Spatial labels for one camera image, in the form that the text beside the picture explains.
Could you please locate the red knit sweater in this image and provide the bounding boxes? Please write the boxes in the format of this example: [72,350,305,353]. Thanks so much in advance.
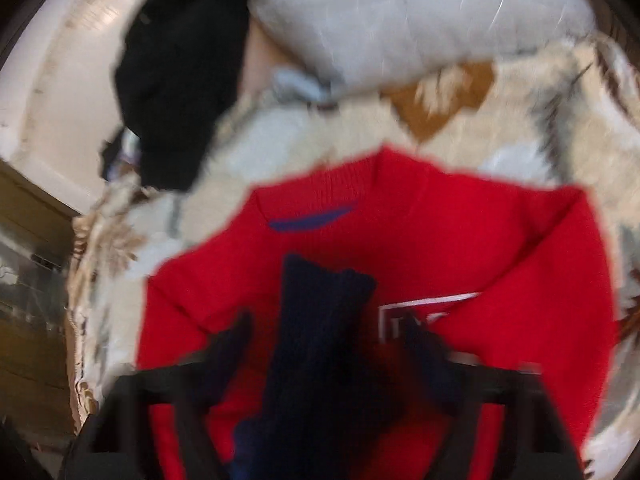
[137,148,616,479]

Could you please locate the navy blue knit garment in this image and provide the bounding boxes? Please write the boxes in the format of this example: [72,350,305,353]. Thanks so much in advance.
[230,255,401,479]

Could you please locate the black clothing pile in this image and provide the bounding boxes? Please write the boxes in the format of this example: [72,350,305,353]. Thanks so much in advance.
[101,0,250,192]

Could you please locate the brown wooden glass cabinet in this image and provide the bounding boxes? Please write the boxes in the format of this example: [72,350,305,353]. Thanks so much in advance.
[1,162,76,441]

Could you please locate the leaf pattern fleece blanket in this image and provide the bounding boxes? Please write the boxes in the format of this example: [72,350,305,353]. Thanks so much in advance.
[67,35,639,479]

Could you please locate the grey quilted pillow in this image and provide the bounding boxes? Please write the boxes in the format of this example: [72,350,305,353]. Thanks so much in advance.
[248,0,597,91]

